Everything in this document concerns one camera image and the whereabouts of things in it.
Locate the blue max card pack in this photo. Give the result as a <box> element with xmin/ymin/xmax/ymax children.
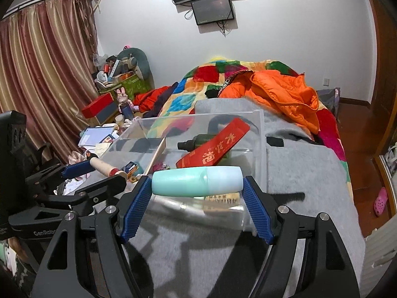
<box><xmin>123</xmin><ymin>161</ymin><xmax>143</xmax><ymax>180</ymax></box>

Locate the beige cosmetic tube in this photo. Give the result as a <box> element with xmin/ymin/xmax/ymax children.
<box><xmin>143</xmin><ymin>137</ymin><xmax>166</xmax><ymax>176</ymax></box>

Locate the mint green bottle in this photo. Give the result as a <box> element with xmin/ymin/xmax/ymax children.
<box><xmin>151</xmin><ymin>166</ymin><xmax>244</xmax><ymax>197</ymax></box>

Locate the dark green spray bottle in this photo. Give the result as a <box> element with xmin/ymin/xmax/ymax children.
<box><xmin>177</xmin><ymin>134</ymin><xmax>221</xmax><ymax>154</ymax></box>

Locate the red tea package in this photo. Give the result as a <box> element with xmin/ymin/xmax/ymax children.
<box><xmin>176</xmin><ymin>118</ymin><xmax>250</xmax><ymax>168</ymax></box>

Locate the clear plastic storage box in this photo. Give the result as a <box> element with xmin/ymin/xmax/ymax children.
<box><xmin>100</xmin><ymin>110</ymin><xmax>266</xmax><ymax>231</ymax></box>

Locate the pale green long tube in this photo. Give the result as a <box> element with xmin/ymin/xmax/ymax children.
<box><xmin>148</xmin><ymin>195</ymin><xmax>246</xmax><ymax>220</ymax></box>

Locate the blue notebook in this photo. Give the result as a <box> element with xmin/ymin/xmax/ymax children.
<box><xmin>78</xmin><ymin>126</ymin><xmax>114</xmax><ymax>147</ymax></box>

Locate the red flat box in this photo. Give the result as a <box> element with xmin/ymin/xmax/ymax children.
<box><xmin>81</xmin><ymin>92</ymin><xmax>114</xmax><ymax>119</ymax></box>

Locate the pink croc shoe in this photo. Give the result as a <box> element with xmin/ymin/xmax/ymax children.
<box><xmin>373</xmin><ymin>187</ymin><xmax>388</xmax><ymax>217</ymax></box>

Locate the pink bunny figurine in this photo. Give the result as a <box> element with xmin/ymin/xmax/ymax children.
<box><xmin>116</xmin><ymin>87</ymin><xmax>134</xmax><ymax>120</ymax></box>

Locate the red garment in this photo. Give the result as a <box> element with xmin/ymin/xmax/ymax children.
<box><xmin>132</xmin><ymin>86</ymin><xmax>169</xmax><ymax>113</ymax></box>

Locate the green cardboard box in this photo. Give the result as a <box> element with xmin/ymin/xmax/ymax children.
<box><xmin>99</xmin><ymin>74</ymin><xmax>152</xmax><ymax>100</ymax></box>

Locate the striped curtain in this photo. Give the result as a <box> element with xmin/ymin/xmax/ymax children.
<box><xmin>1</xmin><ymin>0</ymin><xmax>98</xmax><ymax>161</ymax></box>

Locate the dark purple garment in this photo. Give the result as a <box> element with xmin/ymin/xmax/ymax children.
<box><xmin>143</xmin><ymin>82</ymin><xmax>178</xmax><ymax>118</ymax></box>

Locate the grey black blanket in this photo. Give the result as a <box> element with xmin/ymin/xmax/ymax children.
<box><xmin>93</xmin><ymin>97</ymin><xmax>367</xmax><ymax>298</ymax></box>

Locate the green neck pillow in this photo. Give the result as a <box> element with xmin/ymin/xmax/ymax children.
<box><xmin>117</xmin><ymin>48</ymin><xmax>151</xmax><ymax>81</ymax></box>

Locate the colourful patchwork quilt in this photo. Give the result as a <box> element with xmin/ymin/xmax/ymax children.
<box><xmin>147</xmin><ymin>58</ymin><xmax>355</xmax><ymax>199</ymax></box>

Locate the orange down jacket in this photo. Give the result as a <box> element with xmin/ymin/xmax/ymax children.
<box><xmin>218</xmin><ymin>70</ymin><xmax>320</xmax><ymax>135</ymax></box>

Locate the wooden door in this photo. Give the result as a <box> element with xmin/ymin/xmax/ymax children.
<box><xmin>369</xmin><ymin>0</ymin><xmax>396</xmax><ymax>112</ymax></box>

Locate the wall mounted small monitor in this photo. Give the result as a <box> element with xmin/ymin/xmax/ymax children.
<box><xmin>191</xmin><ymin>0</ymin><xmax>234</xmax><ymax>26</ymax></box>

